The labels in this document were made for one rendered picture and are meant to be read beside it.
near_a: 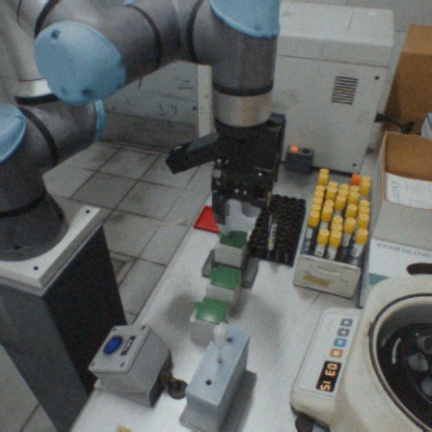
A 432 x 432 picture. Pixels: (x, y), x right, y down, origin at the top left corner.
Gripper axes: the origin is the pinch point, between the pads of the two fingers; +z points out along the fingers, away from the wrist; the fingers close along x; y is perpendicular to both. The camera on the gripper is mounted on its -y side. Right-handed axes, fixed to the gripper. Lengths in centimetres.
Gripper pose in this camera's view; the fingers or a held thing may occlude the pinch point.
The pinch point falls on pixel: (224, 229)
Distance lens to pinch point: 64.7
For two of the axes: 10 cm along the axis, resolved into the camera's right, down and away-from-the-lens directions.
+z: 0.0, 7.6, 6.5
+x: 3.2, -6.2, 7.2
